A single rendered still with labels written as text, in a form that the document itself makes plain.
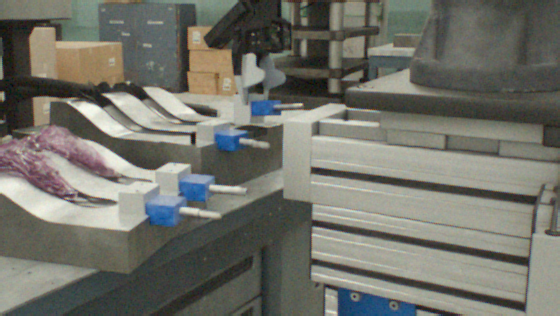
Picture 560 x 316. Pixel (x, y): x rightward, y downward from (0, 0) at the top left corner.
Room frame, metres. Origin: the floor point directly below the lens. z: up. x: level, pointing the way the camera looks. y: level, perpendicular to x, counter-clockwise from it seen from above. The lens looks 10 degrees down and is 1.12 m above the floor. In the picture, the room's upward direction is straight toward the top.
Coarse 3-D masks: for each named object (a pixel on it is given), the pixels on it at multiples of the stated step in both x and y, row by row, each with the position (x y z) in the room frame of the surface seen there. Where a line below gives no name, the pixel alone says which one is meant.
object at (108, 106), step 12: (108, 84) 1.33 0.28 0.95; (120, 84) 1.33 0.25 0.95; (132, 84) 1.37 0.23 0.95; (84, 96) 1.24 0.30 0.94; (96, 96) 1.27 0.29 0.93; (144, 96) 1.34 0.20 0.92; (108, 108) 1.23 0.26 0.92; (156, 108) 1.31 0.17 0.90; (120, 120) 1.21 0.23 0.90; (132, 120) 1.22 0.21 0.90; (168, 120) 1.27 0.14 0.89; (180, 120) 1.28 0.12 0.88; (144, 132) 1.15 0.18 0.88; (156, 132) 1.17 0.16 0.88; (168, 132) 1.16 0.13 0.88; (180, 132) 1.14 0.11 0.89
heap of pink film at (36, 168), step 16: (48, 128) 0.98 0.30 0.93; (64, 128) 0.98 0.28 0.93; (0, 144) 0.99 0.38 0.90; (16, 144) 0.89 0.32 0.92; (32, 144) 0.96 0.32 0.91; (48, 144) 0.95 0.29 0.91; (64, 144) 0.94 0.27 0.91; (80, 144) 0.96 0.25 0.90; (0, 160) 0.84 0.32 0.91; (16, 160) 0.84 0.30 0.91; (32, 160) 0.85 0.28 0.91; (48, 160) 0.87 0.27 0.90; (80, 160) 0.93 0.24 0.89; (96, 160) 0.93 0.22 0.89; (32, 176) 0.82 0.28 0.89; (48, 176) 0.83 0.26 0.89; (64, 192) 0.83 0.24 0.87
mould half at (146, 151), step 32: (128, 96) 1.31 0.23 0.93; (160, 96) 1.36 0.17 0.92; (32, 128) 1.32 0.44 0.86; (96, 128) 1.15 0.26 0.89; (160, 128) 1.20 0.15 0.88; (192, 128) 1.18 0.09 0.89; (128, 160) 1.10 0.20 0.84; (160, 160) 1.06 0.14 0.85; (192, 160) 1.02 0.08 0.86; (224, 160) 1.06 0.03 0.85; (256, 160) 1.14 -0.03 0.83
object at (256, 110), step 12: (252, 96) 1.15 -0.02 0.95; (240, 108) 1.15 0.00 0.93; (252, 108) 1.14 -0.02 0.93; (264, 108) 1.13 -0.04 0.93; (276, 108) 1.13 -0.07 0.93; (288, 108) 1.12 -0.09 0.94; (300, 108) 1.10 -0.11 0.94; (240, 120) 1.15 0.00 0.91; (252, 120) 1.14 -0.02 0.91; (264, 120) 1.18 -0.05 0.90
